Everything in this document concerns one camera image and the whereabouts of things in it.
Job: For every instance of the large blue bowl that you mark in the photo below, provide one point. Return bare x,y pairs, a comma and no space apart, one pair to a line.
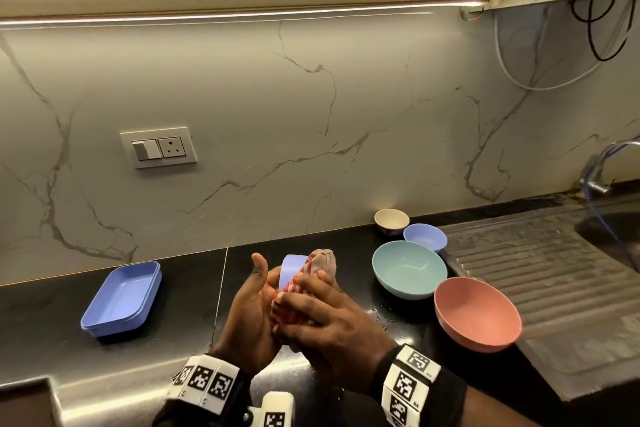
292,269

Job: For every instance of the person's right hand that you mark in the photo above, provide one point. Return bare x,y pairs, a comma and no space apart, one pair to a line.
345,341

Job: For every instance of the LED light strip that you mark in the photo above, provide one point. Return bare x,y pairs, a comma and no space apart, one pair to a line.
250,14

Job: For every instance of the pink bowl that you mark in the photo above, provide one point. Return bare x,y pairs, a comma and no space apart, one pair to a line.
477,316

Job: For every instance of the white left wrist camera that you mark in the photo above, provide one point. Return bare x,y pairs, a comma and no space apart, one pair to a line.
275,411

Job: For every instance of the small blue bowl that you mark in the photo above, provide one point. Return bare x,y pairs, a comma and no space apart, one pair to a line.
425,237

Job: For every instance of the person's left hand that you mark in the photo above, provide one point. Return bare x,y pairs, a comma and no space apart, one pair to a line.
245,331

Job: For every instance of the teal bowl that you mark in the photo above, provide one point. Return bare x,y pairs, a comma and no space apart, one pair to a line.
410,269

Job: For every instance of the steel faucet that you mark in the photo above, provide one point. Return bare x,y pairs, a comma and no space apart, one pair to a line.
595,186

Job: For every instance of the red checkered cloth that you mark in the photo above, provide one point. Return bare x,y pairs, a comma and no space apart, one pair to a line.
322,259

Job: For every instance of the small cream bowl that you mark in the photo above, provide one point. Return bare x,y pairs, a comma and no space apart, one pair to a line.
392,219

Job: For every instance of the white wall switch socket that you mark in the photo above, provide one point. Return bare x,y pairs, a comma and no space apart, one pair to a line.
172,147

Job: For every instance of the blue rectangular tray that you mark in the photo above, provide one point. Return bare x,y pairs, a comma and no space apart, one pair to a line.
122,299

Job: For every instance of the steel sink with drainboard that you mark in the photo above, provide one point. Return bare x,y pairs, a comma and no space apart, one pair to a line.
540,281

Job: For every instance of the person's right forearm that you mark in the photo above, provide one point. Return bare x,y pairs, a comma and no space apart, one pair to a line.
495,414

